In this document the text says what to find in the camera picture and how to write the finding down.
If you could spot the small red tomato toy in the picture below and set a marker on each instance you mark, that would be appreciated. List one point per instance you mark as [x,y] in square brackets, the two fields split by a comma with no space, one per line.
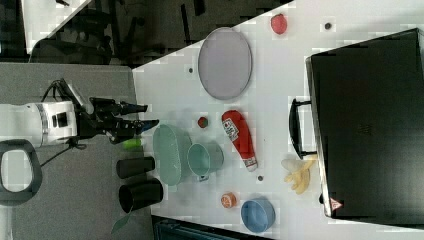
[202,122]

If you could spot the black toaster oven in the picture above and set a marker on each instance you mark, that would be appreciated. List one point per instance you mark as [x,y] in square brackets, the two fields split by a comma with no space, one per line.
[367,108]

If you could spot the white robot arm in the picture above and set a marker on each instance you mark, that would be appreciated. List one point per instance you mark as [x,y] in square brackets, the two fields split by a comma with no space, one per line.
[25,128]

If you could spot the large black cylinder cup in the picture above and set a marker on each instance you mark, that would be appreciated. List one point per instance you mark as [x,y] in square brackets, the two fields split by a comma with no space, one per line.
[140,195]

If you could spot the teal metal pot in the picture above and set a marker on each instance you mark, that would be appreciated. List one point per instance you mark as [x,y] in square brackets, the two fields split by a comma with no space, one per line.
[204,159]

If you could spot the red ketchup bottle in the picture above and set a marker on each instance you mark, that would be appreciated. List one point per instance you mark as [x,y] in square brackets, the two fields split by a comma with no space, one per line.
[236,128]

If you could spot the green lime toy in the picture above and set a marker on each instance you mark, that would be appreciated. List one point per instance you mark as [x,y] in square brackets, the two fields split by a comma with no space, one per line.
[132,143]

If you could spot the grey round plate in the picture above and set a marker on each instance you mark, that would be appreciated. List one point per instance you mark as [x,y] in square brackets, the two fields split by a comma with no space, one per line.
[224,63]

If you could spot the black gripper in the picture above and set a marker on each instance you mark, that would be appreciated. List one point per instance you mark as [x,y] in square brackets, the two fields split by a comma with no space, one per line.
[101,117]

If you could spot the yellow banana bunch toy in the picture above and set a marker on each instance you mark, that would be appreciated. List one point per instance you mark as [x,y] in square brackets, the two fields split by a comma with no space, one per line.
[298,173]

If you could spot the red strawberry toy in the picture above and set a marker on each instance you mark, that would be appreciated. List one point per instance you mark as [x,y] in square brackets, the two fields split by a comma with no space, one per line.
[279,24]

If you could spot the blue bowl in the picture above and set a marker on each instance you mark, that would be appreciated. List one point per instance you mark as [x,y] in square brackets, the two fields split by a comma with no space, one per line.
[258,214]

